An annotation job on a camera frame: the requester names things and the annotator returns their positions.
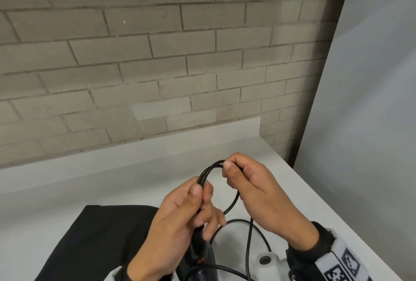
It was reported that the white wristband with black marker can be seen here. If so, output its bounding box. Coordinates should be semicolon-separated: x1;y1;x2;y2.
317;228;373;281

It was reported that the person's right forearm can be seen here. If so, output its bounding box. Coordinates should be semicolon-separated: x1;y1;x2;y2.
285;221;336;281

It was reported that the person's right hand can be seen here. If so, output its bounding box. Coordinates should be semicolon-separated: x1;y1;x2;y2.
222;152;320;252

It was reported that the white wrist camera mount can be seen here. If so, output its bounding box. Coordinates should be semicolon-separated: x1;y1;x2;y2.
254;252;290;281

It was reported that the black device with red button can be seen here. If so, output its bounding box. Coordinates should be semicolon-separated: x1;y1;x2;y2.
176;226;251;281

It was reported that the white left wristband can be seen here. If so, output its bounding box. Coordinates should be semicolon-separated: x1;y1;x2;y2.
105;266;131;281

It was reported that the black cable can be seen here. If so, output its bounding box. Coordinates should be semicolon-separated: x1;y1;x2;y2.
182;160;272;281

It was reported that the black cloth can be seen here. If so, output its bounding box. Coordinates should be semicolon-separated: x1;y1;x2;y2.
34;205;177;281

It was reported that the person's left hand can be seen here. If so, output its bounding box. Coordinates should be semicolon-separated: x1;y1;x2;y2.
127;176;227;281

